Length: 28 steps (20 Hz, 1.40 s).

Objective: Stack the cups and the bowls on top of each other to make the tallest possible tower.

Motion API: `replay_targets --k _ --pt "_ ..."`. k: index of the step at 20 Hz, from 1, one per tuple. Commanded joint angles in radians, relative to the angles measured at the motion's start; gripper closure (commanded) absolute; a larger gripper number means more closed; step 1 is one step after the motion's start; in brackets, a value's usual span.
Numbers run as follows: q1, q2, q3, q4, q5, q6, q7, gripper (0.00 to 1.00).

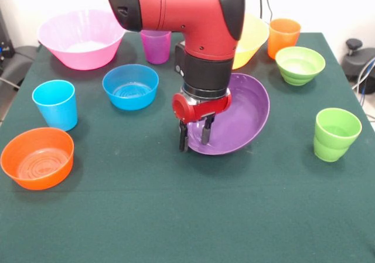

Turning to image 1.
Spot pink plastic bowl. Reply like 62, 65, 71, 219
37, 9, 127, 71

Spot green plastic cup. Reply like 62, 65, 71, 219
313, 108, 363, 162

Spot purple plastic bowl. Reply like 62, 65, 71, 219
186, 73, 271, 156

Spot dark green tablecloth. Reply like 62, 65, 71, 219
0, 31, 375, 263

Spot blue plastic bowl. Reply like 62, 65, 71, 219
102, 64, 159, 111

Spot orange plastic cup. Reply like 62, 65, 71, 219
267, 18, 302, 59

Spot orange plastic bowl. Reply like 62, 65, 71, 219
0, 127, 75, 191

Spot dark equipment box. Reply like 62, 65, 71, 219
0, 8, 15, 62

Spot green plastic bowl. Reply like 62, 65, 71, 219
275, 46, 326, 86

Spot blue and white cables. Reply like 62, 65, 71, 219
351, 56, 375, 105

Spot grey chair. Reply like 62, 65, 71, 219
0, 45, 39, 91

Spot blue plastic cup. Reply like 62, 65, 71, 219
32, 80, 79, 132

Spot yellow plastic bowl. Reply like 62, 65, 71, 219
232, 13, 270, 70

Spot purple plastic cup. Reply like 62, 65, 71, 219
139, 29, 172, 65

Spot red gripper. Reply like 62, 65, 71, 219
171, 92, 233, 153

